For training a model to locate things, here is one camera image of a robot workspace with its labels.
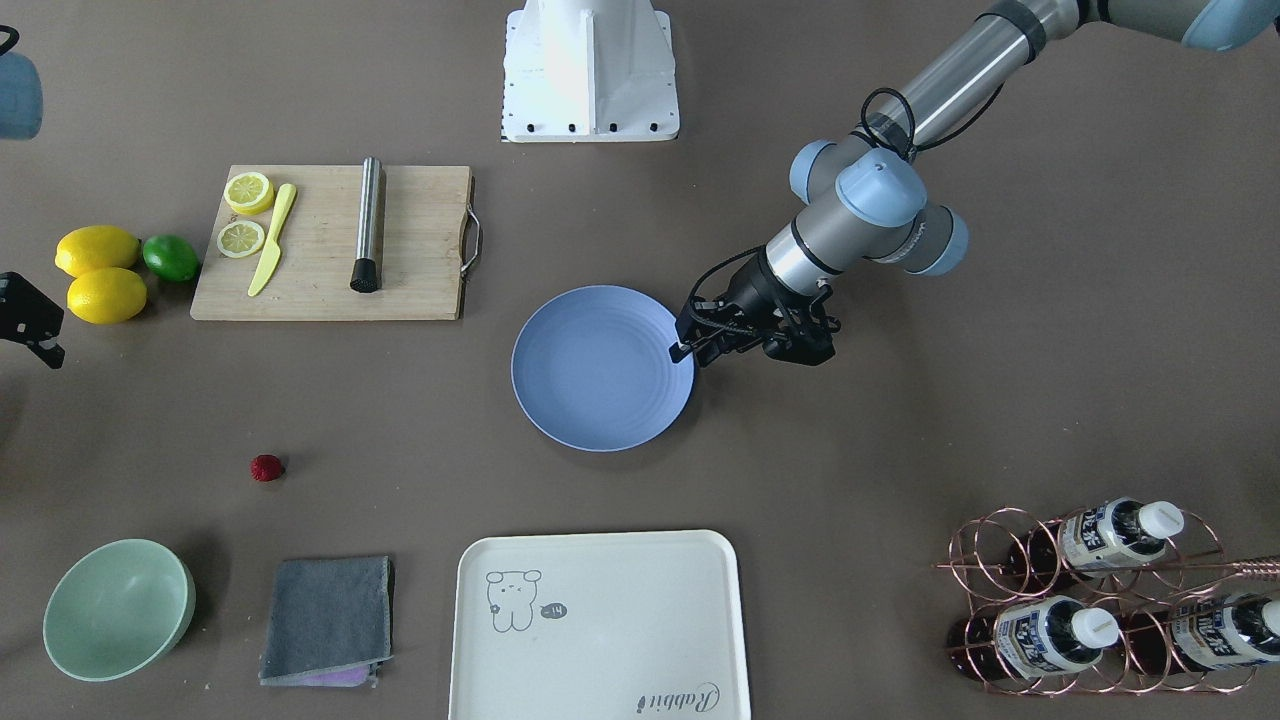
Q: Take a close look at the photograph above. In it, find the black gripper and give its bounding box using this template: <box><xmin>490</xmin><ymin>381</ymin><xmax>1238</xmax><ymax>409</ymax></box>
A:
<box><xmin>668</xmin><ymin>250</ymin><xmax>841</xmax><ymax>368</ymax></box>

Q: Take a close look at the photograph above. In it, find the blue round plate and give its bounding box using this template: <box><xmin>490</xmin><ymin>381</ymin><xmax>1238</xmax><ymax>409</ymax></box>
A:
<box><xmin>509</xmin><ymin>284</ymin><xmax>695</xmax><ymax>454</ymax></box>

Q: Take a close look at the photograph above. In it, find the red strawberry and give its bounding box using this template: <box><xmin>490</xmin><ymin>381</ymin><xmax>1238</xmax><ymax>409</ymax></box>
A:
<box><xmin>250</xmin><ymin>454</ymin><xmax>285</xmax><ymax>483</ymax></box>

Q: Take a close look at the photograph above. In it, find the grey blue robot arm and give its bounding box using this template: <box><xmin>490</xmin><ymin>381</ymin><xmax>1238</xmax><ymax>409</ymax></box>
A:
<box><xmin>669</xmin><ymin>1</ymin><xmax>1277</xmax><ymax>366</ymax></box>

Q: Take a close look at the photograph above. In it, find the cream rabbit tray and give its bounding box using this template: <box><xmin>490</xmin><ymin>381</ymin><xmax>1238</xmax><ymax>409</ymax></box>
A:
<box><xmin>448</xmin><ymin>529</ymin><xmax>753</xmax><ymax>719</ymax></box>

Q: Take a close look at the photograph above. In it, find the wooden cutting board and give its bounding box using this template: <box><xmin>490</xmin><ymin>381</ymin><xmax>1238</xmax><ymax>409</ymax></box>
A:
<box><xmin>189</xmin><ymin>164</ymin><xmax>474</xmax><ymax>322</ymax></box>

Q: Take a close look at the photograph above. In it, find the steel muddler black tip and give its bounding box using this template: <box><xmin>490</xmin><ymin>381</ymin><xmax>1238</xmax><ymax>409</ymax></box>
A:
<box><xmin>349</xmin><ymin>156</ymin><xmax>385</xmax><ymax>293</ymax></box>

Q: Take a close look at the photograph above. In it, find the yellow plastic knife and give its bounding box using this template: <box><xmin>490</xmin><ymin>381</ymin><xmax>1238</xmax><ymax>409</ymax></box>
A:
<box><xmin>247</xmin><ymin>183</ymin><xmax>298</xmax><ymax>297</ymax></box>

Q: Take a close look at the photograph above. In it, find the dark drink bottle middle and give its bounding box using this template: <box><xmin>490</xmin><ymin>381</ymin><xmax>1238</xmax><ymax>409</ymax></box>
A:
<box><xmin>945</xmin><ymin>594</ymin><xmax>1121</xmax><ymax>684</ymax></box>

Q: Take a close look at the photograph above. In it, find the dark drink bottle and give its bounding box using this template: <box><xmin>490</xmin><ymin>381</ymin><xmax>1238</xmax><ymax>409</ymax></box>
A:
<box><xmin>1004</xmin><ymin>497</ymin><xmax>1187</xmax><ymax>592</ymax></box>
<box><xmin>1121</xmin><ymin>593</ymin><xmax>1279</xmax><ymax>676</ymax></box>
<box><xmin>945</xmin><ymin>594</ymin><xmax>1121</xmax><ymax>684</ymax></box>

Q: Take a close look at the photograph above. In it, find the grey folded cloth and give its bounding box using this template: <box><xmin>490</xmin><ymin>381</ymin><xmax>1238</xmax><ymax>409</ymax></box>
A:
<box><xmin>259</xmin><ymin>555</ymin><xmax>394</xmax><ymax>688</ymax></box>

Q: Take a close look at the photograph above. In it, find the lemon slice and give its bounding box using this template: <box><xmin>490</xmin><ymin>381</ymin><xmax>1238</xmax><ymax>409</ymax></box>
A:
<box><xmin>215</xmin><ymin>219</ymin><xmax>266</xmax><ymax>259</ymax></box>

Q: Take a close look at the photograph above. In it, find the lemon half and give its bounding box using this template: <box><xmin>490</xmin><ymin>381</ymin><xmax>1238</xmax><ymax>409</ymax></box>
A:
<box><xmin>221</xmin><ymin>170</ymin><xmax>275</xmax><ymax>217</ymax></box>

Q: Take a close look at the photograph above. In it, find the green lime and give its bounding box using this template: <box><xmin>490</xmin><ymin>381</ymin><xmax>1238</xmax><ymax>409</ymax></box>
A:
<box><xmin>141</xmin><ymin>234</ymin><xmax>200</xmax><ymax>283</ymax></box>

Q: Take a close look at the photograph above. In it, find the whole lemon lower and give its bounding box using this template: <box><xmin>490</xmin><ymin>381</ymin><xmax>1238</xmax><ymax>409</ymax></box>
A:
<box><xmin>67</xmin><ymin>266</ymin><xmax>148</xmax><ymax>325</ymax></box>

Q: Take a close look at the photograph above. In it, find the whole lemon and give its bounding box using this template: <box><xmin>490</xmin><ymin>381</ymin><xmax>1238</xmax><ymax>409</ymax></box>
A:
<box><xmin>54</xmin><ymin>224</ymin><xmax>141</xmax><ymax>278</ymax></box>
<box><xmin>67</xmin><ymin>266</ymin><xmax>148</xmax><ymax>325</ymax></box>

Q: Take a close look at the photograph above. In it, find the whole lemon upper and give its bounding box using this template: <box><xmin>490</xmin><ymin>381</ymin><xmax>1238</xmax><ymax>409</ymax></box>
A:
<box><xmin>54</xmin><ymin>224</ymin><xmax>141</xmax><ymax>278</ymax></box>

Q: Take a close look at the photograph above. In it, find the green bowl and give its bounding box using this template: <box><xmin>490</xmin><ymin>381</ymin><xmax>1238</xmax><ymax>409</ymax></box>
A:
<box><xmin>42</xmin><ymin>538</ymin><xmax>196</xmax><ymax>682</ymax></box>

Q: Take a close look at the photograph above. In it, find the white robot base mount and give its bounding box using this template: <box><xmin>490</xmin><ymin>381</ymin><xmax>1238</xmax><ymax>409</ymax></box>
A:
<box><xmin>500</xmin><ymin>1</ymin><xmax>681</xmax><ymax>143</ymax></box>

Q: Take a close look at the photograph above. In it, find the copper wire bottle rack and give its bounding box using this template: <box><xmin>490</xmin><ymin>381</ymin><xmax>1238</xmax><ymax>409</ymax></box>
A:
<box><xmin>937</xmin><ymin>507</ymin><xmax>1277</xmax><ymax>697</ymax></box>

